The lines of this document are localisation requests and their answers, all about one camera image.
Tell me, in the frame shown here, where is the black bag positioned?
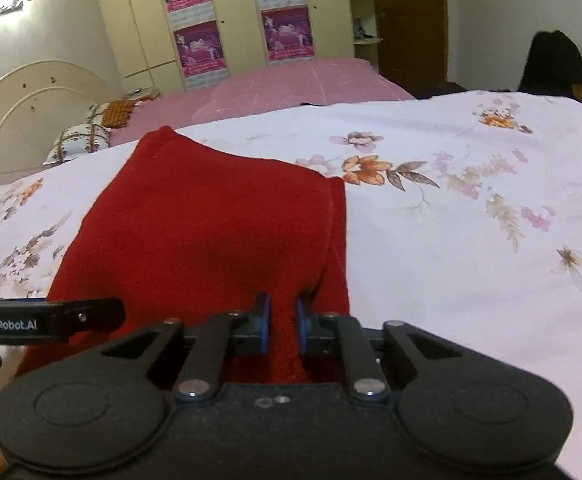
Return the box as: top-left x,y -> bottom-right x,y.
518,30 -> 582,96

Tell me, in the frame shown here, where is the pink bed sheet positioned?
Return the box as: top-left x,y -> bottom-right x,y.
108,56 -> 417,148

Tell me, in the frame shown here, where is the cream arched headboard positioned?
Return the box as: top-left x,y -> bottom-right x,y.
0,60 -> 122,201

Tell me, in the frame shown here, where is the cream wardrobe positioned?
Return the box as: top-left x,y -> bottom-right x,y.
91,0 -> 357,93

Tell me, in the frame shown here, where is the brown wooden door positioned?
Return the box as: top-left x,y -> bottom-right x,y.
368,0 -> 449,98

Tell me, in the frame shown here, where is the white floral blanket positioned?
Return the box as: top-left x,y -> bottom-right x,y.
0,90 -> 582,480

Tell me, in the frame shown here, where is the cream open shelf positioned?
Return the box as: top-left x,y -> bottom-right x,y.
343,0 -> 384,68

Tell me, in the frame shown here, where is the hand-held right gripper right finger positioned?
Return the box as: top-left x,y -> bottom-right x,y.
295,296 -> 464,403

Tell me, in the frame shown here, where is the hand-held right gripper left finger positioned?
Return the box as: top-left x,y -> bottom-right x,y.
98,292 -> 272,403

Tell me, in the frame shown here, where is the orange patterned pillow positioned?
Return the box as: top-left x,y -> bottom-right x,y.
101,99 -> 139,128

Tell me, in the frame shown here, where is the red knit sweater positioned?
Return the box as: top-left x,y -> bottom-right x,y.
16,126 -> 352,386

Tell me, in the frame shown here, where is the white brown patterned pillow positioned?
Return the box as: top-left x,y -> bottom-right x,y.
42,122 -> 112,166

